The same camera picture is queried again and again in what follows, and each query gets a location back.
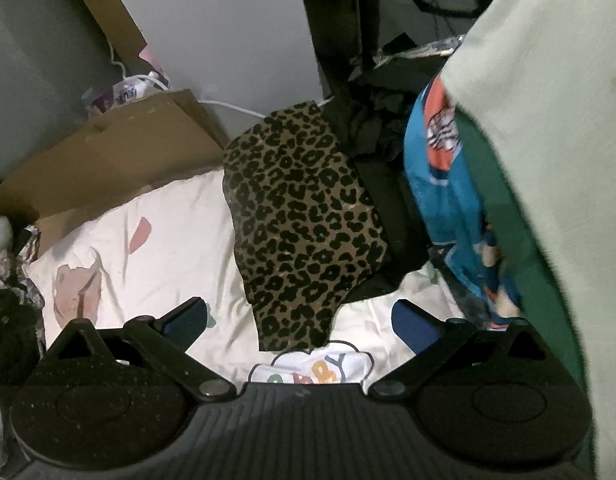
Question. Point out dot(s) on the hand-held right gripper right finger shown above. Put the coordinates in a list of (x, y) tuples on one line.
[(418, 327)]

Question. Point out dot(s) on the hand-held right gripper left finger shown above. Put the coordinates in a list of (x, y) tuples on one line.
[(187, 322)]

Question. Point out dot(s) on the leopard print garment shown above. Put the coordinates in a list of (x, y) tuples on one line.
[(298, 220)]

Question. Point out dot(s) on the white printed duvet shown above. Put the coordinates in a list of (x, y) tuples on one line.
[(162, 240)]

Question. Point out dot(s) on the black folded garment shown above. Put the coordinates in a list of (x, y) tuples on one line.
[(388, 210)]

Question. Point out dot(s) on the dark green garment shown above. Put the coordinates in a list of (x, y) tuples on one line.
[(528, 270)]

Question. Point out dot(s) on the blue printed garment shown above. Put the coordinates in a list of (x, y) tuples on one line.
[(438, 200)]

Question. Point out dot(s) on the floral patterned cloth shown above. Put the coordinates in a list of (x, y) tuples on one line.
[(17, 280)]

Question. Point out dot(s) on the black crumpled cloth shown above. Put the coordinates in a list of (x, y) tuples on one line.
[(12, 335), (373, 120)]

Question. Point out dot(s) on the brown cardboard sheet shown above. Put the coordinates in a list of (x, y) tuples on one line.
[(112, 150)]

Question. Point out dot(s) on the white purple packet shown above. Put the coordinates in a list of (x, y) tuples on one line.
[(125, 92)]

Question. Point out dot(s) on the pale green garment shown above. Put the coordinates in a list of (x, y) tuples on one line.
[(563, 110)]

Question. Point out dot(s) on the brown cardboard with slot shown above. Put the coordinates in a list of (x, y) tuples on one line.
[(107, 15)]

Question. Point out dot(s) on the black desk frame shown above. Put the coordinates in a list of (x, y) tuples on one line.
[(368, 10)]

